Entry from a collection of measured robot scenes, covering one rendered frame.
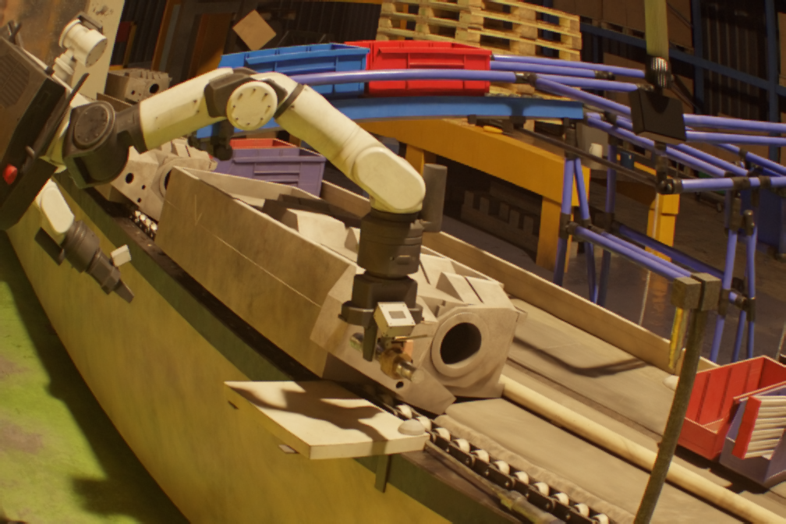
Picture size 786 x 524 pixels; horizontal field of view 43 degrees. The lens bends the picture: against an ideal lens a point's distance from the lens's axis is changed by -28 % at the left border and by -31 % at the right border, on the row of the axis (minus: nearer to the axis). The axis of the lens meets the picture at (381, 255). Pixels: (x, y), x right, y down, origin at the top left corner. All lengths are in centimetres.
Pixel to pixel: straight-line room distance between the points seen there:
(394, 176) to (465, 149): 611
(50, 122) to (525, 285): 164
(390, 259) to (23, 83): 74
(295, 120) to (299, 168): 214
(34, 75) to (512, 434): 112
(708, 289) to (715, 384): 90
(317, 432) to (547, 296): 123
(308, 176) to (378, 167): 217
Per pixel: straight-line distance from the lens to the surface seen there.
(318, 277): 228
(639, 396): 249
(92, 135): 188
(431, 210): 198
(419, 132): 849
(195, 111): 190
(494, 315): 234
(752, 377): 234
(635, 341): 280
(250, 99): 188
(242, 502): 270
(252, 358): 251
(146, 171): 357
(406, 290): 200
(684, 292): 131
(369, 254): 196
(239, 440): 263
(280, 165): 403
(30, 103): 186
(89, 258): 238
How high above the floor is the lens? 148
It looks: 12 degrees down
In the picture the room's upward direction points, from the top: 6 degrees clockwise
